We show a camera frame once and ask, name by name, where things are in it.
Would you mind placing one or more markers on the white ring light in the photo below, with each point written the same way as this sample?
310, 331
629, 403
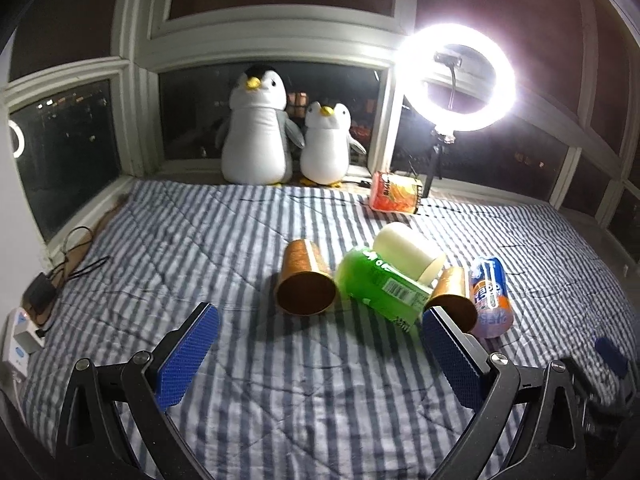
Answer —
430, 87

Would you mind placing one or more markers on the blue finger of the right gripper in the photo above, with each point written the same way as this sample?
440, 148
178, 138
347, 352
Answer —
613, 358

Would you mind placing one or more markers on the copper paper cup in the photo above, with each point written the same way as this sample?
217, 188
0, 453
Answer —
453, 293
305, 285

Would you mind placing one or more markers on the striped blue white quilt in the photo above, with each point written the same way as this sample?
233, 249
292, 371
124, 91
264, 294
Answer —
343, 394

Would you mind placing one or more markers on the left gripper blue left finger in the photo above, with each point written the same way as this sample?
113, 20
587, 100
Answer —
92, 442

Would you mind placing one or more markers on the right copper paper cup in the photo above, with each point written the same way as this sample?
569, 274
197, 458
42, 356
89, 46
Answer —
453, 293

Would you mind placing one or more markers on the small penguin plush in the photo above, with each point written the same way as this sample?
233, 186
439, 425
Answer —
325, 158

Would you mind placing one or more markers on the large penguin plush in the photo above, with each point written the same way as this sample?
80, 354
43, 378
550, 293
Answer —
256, 140

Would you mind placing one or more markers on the black tripod stand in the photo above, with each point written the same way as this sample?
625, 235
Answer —
439, 140

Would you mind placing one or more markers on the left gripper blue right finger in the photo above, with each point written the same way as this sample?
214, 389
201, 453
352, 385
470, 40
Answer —
549, 442

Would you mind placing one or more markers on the white power strip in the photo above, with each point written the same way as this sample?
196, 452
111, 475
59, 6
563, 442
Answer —
19, 343

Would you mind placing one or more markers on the blue orange printed cup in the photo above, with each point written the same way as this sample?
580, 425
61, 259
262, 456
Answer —
490, 297

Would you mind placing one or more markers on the black phone holder clamp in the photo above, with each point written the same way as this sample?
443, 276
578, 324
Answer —
447, 59

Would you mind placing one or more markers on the green plastic cup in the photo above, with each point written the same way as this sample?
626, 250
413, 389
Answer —
365, 276

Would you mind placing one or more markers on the left copper paper cup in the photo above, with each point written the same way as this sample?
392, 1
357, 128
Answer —
305, 285

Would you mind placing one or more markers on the cream white plastic cup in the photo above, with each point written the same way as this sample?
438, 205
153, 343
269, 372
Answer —
410, 252

